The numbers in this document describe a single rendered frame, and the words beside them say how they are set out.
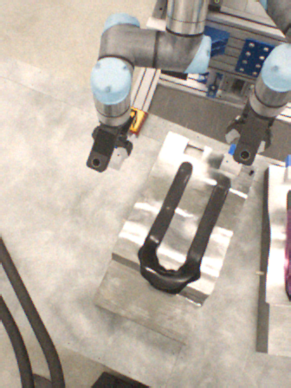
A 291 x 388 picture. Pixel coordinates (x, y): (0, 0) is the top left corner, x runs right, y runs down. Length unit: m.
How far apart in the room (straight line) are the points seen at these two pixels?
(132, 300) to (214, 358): 0.26
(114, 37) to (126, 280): 0.60
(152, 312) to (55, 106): 0.67
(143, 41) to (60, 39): 1.62
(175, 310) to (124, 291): 0.14
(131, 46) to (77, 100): 0.53
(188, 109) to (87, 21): 0.81
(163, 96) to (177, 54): 1.18
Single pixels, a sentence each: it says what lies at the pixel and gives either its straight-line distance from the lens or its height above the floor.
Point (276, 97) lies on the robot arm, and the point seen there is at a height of 1.29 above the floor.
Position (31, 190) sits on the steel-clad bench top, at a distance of 1.35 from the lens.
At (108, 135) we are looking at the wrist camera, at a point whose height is 1.12.
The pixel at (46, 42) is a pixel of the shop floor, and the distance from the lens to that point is 2.55.
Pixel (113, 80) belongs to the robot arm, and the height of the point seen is 1.30.
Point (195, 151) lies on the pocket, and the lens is 1.30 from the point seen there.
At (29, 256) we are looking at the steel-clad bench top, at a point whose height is 0.80.
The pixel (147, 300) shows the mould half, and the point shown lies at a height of 0.86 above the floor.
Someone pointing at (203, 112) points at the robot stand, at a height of 0.21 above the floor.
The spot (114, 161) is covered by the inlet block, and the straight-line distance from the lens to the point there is 1.18.
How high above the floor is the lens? 2.06
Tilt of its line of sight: 74 degrees down
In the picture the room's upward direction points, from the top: 4 degrees clockwise
